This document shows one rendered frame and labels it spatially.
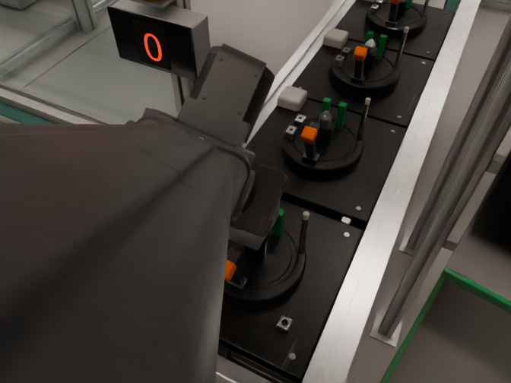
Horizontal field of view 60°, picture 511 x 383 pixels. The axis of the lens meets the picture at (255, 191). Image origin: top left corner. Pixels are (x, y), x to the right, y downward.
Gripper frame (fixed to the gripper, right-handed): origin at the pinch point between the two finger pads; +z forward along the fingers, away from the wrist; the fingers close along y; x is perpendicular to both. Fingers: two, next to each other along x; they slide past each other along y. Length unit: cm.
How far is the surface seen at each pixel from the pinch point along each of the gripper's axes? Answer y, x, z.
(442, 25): -11, -55, 57
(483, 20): -21, -73, 84
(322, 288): -10.0, 7.8, 10.9
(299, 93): 8.0, -22.3, 30.2
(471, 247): -21.9, -2.2, -10.4
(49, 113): 50, -2, 19
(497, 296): -24.2, 0.8, -13.3
